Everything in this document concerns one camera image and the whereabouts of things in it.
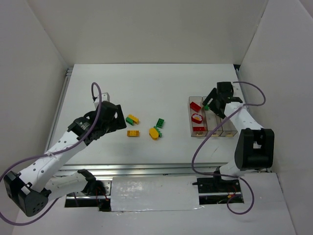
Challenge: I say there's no small red lego piece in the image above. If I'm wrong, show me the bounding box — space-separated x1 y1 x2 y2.
189 102 201 112

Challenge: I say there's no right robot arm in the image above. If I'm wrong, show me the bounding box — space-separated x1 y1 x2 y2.
194 82 274 193

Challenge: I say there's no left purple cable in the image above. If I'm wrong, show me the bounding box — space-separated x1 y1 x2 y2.
0 82 102 226

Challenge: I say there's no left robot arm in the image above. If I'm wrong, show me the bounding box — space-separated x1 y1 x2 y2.
4 101 126 217

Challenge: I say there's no yellow sloped lego brick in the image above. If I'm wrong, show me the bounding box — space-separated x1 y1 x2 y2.
128 114 139 124

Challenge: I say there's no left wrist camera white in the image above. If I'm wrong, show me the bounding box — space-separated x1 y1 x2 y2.
93 93 110 108

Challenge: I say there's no red flower lego piece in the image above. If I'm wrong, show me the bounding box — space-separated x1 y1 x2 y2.
191 113 203 124

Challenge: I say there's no green 2x2 lego brick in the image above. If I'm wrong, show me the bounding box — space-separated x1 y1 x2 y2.
156 118 165 128

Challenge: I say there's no green lego on yellow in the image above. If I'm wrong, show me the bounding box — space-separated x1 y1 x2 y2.
125 117 134 126

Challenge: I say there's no yellow oval lego piece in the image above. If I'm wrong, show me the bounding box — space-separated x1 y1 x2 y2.
149 128 159 141

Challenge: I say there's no white foil cover plate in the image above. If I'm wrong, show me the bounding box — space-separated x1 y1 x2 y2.
111 176 200 212

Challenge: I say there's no right clear container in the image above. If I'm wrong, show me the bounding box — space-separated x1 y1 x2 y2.
221 120 238 137

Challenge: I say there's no green lego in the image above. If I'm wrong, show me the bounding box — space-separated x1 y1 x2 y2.
125 117 134 126
154 126 162 138

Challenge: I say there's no red lego brick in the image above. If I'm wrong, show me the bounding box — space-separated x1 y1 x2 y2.
193 126 206 132

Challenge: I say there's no middle clear container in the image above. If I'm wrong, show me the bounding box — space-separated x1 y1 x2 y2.
204 109 223 137

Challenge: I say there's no purple cable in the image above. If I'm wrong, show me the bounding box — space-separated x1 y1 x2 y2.
0 82 102 226
191 81 267 215

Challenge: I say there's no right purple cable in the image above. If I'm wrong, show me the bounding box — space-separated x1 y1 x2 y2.
191 81 267 215

